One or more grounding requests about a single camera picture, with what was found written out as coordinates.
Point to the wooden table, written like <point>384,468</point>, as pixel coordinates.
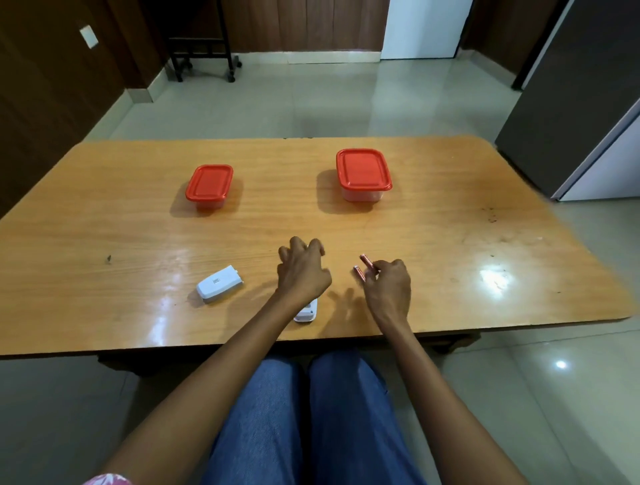
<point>150,240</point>

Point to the white wall switch plate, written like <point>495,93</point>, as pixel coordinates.
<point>89,36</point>

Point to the person's left fingers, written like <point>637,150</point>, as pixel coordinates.
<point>303,247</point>

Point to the black wheeled stand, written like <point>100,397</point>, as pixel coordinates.
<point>200,45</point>

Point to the person's blue jeans legs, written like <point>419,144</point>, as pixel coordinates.
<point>310,424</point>

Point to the small red-lidded plastic container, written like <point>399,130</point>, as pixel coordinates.
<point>209,186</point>

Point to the person's right fingers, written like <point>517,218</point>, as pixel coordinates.
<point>385,269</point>

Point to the large red-lidded plastic container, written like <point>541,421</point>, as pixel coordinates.
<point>363,174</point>

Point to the white remote control body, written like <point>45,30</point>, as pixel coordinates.
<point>219,284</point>

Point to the person's right hand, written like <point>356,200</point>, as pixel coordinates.
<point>389,292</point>

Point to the grey refrigerator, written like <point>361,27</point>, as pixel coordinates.
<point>575,100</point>

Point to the white remote battery cover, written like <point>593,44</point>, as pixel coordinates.
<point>307,312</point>

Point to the person's left forearm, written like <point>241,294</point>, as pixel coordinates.
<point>200,399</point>

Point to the pink floral sleeve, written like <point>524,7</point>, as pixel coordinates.
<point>109,479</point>

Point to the person's right forearm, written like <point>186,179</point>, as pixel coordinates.
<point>440,399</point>

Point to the white door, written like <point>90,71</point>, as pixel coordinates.
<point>425,27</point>

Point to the red cylindrical battery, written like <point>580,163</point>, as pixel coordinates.
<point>359,273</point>
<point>369,263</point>

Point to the person's left hand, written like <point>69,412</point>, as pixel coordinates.
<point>302,276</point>

